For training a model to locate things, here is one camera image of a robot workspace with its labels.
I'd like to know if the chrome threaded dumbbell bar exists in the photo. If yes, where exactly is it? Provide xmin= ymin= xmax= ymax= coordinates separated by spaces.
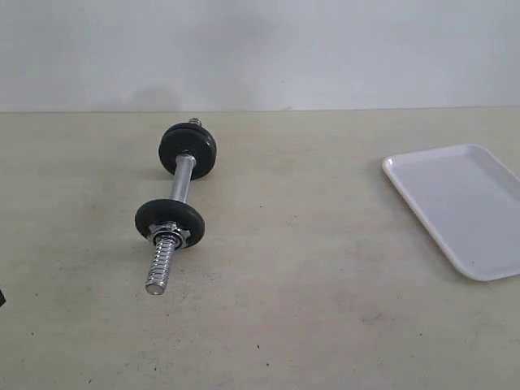
xmin=145 ymin=116 xmax=203 ymax=297

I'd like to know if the black weight plate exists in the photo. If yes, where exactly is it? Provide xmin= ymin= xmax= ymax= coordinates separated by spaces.
xmin=162 ymin=122 xmax=215 ymax=143

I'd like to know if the chrome spin-lock collar nut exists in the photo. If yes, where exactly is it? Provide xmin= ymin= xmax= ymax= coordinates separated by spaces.
xmin=147 ymin=222 xmax=191 ymax=249

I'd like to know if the black plate with collar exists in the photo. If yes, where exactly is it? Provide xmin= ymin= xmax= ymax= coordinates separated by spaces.
xmin=134 ymin=199 xmax=206 ymax=247

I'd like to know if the black plate without collar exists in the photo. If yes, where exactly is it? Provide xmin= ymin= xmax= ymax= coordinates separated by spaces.
xmin=158 ymin=130 xmax=217 ymax=180

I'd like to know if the white rectangular plastic tray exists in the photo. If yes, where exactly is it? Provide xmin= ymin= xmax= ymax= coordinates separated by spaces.
xmin=382 ymin=144 xmax=519 ymax=282

